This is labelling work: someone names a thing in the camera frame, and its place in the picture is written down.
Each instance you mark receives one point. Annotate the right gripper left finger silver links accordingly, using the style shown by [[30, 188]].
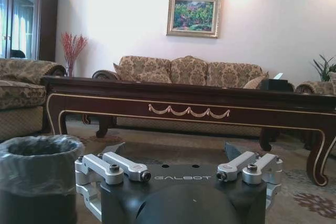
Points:
[[110, 165]]

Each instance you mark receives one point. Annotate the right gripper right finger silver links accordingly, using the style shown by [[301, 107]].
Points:
[[252, 167]]

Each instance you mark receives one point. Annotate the black trash bin clear liner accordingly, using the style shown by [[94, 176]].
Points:
[[34, 179]]

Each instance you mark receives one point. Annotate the beige floral throw pillow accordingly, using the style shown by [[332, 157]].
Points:
[[254, 82]]

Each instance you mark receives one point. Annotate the black tissue box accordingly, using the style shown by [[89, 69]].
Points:
[[274, 83]]

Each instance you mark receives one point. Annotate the dark wooden coffee table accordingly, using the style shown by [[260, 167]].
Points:
[[183, 108]]

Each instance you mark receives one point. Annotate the beige floral three-seat sofa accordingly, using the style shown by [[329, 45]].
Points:
[[189, 77]]

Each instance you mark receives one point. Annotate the red dried flower bouquet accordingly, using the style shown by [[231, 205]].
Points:
[[72, 48]]

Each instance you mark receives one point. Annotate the green potted plant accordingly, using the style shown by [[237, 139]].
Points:
[[324, 68]]

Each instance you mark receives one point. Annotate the framed landscape painting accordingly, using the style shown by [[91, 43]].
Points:
[[193, 15]]

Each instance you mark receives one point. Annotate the dark wooden glass cabinet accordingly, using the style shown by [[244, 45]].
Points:
[[26, 16]]

